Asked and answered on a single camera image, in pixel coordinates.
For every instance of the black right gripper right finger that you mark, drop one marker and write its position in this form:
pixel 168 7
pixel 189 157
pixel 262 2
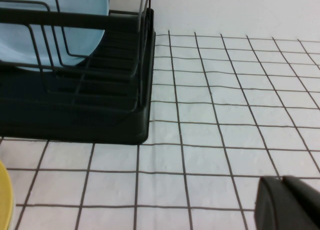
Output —
pixel 307 202

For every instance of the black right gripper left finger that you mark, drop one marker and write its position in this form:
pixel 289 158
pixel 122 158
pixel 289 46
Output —
pixel 268 207

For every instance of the yellow round plate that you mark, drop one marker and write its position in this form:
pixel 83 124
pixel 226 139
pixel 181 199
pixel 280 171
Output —
pixel 5 197

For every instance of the light blue round plate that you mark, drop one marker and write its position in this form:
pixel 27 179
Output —
pixel 82 5

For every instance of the white grid tablecloth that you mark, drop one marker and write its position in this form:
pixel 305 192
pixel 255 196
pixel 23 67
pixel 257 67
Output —
pixel 200 155

